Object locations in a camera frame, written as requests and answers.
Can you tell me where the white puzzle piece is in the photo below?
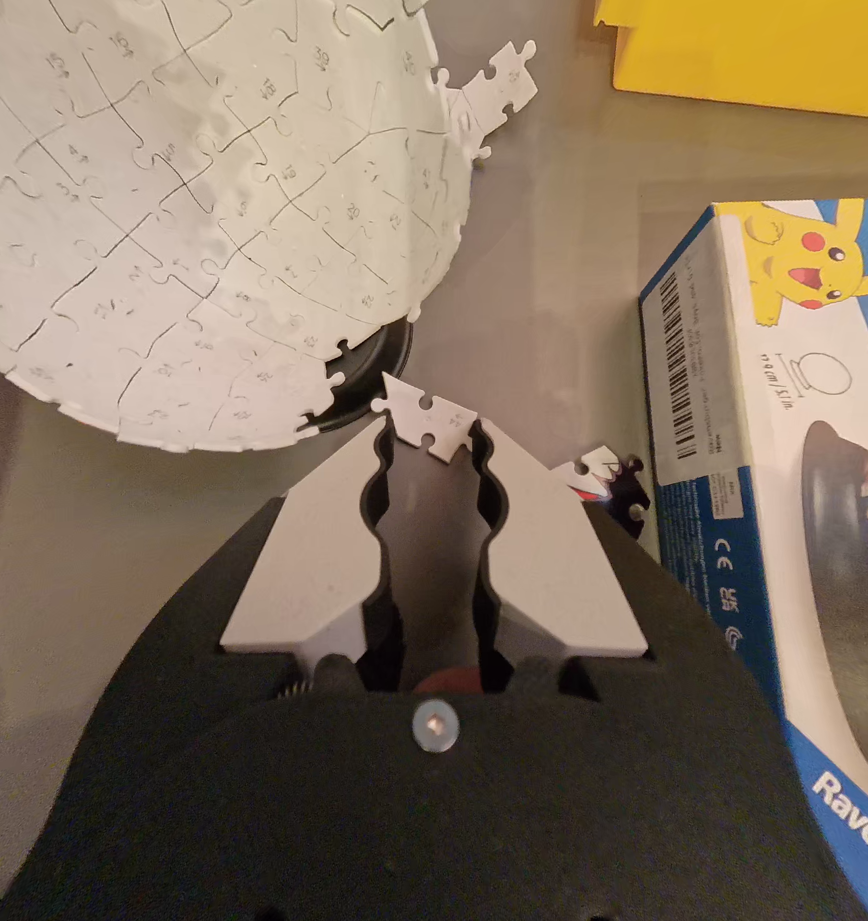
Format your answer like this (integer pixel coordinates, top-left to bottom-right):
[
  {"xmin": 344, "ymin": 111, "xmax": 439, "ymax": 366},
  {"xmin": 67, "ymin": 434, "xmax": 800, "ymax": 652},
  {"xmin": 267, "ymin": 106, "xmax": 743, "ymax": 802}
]
[{"xmin": 371, "ymin": 373, "xmax": 480, "ymax": 463}]

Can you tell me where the black ball stand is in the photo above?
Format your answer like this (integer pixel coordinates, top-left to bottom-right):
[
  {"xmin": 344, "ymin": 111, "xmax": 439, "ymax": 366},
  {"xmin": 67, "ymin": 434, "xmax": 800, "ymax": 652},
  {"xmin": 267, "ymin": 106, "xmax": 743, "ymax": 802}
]
[{"xmin": 297, "ymin": 317, "xmax": 415, "ymax": 436}]

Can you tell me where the blue puzzle box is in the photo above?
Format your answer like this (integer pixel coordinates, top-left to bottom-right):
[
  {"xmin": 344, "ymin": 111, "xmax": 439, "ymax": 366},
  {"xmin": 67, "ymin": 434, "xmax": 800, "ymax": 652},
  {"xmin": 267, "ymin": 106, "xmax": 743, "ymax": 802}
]
[{"xmin": 639, "ymin": 198, "xmax": 868, "ymax": 889}]

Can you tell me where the black red puzzle piece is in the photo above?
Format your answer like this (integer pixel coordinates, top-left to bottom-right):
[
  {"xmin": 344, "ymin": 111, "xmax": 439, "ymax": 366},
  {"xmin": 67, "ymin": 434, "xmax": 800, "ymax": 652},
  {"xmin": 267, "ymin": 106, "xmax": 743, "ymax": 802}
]
[{"xmin": 552, "ymin": 446, "xmax": 652, "ymax": 539}]

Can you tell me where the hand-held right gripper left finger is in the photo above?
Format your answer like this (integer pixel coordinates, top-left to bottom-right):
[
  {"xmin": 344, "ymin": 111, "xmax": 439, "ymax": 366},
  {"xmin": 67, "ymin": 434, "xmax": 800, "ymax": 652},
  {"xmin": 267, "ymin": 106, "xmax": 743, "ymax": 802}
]
[{"xmin": 220, "ymin": 416, "xmax": 405, "ymax": 693}]

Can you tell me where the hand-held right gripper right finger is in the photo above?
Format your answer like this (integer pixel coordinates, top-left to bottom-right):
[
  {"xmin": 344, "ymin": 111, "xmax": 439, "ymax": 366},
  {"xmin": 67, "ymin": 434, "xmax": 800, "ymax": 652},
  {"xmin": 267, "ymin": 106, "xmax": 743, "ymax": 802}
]
[{"xmin": 470, "ymin": 419, "xmax": 648, "ymax": 693}]

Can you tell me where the colourful puzzle ball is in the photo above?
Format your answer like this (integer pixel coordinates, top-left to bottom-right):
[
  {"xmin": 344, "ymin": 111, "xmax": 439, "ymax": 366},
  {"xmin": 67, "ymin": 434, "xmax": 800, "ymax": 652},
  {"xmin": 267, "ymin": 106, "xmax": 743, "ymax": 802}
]
[{"xmin": 0, "ymin": 0, "xmax": 494, "ymax": 454}]

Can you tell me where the yellow plastic bin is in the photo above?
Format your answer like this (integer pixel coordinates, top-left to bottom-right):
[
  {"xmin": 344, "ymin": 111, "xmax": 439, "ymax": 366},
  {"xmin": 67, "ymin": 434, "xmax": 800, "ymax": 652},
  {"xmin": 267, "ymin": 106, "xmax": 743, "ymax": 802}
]
[{"xmin": 592, "ymin": 0, "xmax": 868, "ymax": 119}]

